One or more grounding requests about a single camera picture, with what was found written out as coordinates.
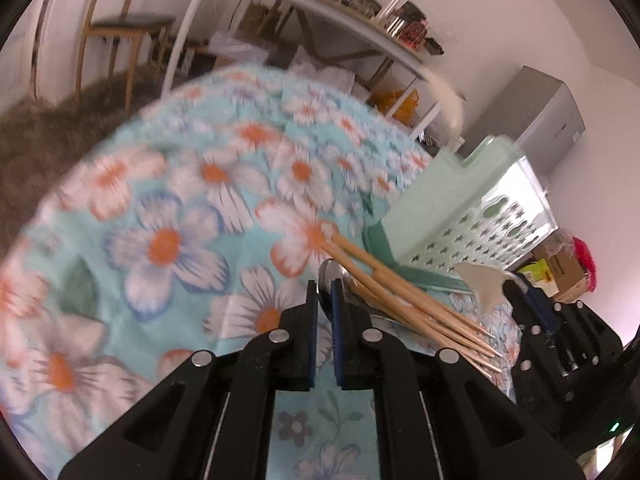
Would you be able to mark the floral blanket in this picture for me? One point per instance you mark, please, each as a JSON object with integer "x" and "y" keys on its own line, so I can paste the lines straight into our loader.
{"x": 175, "y": 240}

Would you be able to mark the wooden chair with dark seat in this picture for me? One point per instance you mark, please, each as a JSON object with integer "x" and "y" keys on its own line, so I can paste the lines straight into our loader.
{"x": 130, "y": 22}

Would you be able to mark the yellow green rice bag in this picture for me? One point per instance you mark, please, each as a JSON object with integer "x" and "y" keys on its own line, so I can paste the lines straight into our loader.
{"x": 540, "y": 274}

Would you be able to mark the red soda bottles pack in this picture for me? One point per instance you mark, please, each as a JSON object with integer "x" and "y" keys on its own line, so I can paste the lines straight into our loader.
{"x": 412, "y": 30}

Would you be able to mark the white plastic bag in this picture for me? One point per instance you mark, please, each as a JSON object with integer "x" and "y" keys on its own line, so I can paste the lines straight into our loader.
{"x": 235, "y": 45}

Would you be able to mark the metal spoon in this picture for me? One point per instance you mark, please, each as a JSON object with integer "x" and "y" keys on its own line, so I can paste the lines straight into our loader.
{"x": 327, "y": 285}

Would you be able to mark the red plastic bag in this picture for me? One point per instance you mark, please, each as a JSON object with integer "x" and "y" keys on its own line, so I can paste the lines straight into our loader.
{"x": 585, "y": 260}

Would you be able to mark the cardboard box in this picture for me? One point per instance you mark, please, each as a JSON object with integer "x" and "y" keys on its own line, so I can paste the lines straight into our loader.
{"x": 562, "y": 267}

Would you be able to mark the jar with green contents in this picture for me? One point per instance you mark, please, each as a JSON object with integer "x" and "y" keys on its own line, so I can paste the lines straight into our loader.
{"x": 365, "y": 6}

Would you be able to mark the yellow plastic bag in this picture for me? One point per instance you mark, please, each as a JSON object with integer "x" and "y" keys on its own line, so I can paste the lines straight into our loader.
{"x": 395, "y": 102}

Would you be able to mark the white table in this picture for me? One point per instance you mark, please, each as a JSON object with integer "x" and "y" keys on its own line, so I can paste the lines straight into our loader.
{"x": 350, "y": 22}

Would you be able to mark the green plastic utensil basket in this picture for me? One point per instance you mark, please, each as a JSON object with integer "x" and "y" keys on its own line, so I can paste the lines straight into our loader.
{"x": 450, "y": 210}

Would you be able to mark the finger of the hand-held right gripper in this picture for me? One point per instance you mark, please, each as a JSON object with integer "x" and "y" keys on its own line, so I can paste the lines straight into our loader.
{"x": 530, "y": 360}
{"x": 532, "y": 302}

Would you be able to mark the white shell-shaped spoon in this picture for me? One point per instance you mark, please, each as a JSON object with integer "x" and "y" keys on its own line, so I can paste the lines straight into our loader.
{"x": 482, "y": 282}

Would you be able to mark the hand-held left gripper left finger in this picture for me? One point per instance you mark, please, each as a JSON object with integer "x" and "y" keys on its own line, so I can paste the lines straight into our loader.
{"x": 312, "y": 332}

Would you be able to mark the grey refrigerator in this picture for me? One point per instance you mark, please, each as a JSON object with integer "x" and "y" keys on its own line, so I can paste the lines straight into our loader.
{"x": 530, "y": 110}

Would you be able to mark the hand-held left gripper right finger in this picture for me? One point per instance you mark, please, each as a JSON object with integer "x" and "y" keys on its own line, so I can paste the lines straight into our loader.
{"x": 337, "y": 332}

